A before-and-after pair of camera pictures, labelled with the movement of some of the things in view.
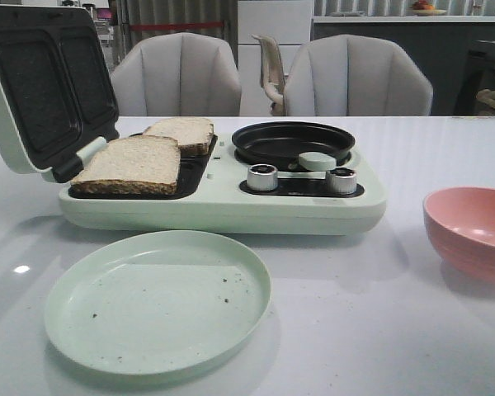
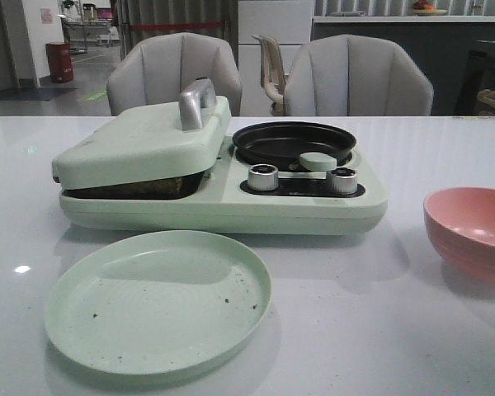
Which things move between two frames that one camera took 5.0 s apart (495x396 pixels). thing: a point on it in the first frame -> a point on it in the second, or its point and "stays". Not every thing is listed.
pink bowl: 466,223 stays
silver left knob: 262,177 stays
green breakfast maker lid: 48,99 -> 186,137
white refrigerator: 290,22 stays
